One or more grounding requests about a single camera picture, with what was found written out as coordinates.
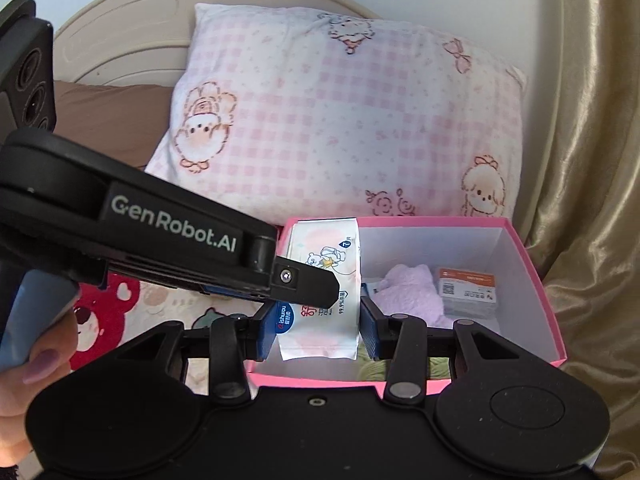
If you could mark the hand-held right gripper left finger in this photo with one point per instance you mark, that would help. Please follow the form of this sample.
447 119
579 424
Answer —
267 332

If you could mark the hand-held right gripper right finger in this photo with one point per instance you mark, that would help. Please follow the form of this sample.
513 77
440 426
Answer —
370 330

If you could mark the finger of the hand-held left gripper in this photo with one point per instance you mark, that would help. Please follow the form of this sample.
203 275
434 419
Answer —
305 282
235 293

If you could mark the green yarn ball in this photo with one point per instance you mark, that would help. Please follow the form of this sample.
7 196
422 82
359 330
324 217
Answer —
372 367

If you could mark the blue tissue pack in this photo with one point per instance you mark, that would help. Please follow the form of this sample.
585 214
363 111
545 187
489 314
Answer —
371 290

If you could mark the white wet wipes pack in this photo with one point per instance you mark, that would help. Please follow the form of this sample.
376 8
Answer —
320 330

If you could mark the purple plush toy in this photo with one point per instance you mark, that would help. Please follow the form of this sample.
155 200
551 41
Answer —
410 290

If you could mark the pink cardboard box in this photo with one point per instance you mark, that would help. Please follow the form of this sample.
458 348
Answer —
400 245

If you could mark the clear box orange label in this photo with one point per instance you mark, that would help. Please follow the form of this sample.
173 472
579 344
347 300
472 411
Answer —
467 292

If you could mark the person's left hand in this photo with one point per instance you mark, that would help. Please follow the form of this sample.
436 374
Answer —
30 385

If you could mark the brown pillow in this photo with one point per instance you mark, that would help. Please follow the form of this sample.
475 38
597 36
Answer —
115 120

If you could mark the pink checked pillow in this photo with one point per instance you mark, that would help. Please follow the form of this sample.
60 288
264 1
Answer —
325 125

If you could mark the beige headboard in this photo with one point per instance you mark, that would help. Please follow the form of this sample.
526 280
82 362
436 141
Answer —
125 35

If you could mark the gold curtain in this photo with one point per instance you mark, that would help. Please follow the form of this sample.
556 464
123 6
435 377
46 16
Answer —
590 160

